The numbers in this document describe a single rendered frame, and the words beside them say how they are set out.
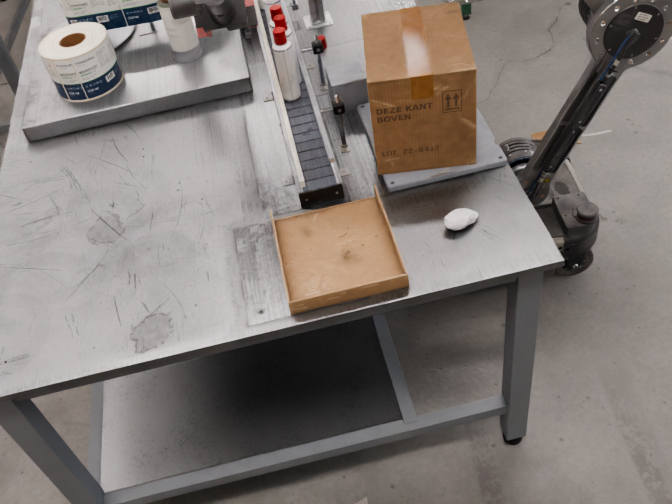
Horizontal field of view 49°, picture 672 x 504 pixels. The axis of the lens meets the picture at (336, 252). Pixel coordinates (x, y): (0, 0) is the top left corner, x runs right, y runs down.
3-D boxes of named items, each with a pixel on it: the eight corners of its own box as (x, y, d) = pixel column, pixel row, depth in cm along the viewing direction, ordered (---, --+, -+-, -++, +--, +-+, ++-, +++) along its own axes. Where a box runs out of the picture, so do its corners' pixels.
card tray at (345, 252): (272, 221, 177) (269, 209, 174) (376, 196, 178) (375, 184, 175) (291, 315, 156) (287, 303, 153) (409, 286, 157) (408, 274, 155)
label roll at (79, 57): (62, 71, 230) (42, 29, 219) (124, 58, 230) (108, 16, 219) (54, 107, 216) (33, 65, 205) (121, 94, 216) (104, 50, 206)
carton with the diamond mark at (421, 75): (371, 104, 201) (360, 13, 182) (459, 93, 199) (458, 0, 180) (378, 175, 180) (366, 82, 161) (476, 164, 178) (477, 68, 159)
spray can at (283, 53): (281, 93, 205) (267, 27, 190) (300, 89, 205) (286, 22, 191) (284, 103, 201) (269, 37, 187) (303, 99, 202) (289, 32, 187)
